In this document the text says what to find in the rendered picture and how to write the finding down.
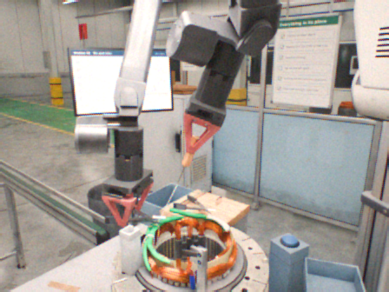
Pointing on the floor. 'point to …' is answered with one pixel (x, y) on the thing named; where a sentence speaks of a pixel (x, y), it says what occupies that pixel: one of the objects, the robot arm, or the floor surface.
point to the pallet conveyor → (94, 235)
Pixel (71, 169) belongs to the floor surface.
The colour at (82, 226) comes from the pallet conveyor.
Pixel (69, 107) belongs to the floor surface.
